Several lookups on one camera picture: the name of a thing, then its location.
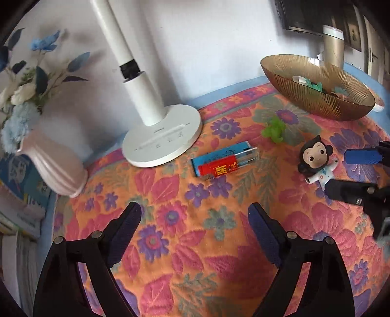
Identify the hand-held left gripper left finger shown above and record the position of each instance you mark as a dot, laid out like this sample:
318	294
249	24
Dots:
128	231

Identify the row of upright books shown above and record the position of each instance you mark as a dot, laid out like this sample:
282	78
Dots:
18	183

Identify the blue and white artificial flowers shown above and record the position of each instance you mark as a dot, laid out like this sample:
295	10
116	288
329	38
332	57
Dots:
27	91

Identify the black wall television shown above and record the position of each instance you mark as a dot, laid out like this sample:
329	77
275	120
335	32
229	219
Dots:
304	15

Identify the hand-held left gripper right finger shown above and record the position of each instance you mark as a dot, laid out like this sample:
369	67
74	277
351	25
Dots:
265	234

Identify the green toy frog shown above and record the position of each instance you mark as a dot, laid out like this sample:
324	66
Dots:
274	131

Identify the white ribbed vase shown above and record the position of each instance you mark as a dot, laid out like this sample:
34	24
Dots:
51	164

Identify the monkey figurine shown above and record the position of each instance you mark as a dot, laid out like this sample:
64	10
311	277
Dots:
317	155

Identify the small clear plastic cup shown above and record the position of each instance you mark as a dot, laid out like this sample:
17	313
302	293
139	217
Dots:
300	80

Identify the amber ribbed glass bowl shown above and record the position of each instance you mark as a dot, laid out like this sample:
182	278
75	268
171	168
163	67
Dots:
317	103

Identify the green spiky rubber toy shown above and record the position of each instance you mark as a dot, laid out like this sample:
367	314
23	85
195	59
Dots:
317	86

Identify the pack of pens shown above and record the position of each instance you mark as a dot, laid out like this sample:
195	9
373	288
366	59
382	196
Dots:
210	158

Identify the gold cylinder with white cap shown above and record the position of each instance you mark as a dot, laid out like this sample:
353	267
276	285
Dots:
333	51

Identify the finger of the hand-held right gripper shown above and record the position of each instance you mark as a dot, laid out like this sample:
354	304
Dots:
362	157
344	190

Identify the white door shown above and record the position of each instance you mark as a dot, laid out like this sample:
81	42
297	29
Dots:
376	45

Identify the floral quilted tablecloth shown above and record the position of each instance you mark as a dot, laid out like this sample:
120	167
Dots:
198	213

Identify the white desk lamp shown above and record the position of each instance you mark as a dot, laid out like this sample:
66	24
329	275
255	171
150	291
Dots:
146	91

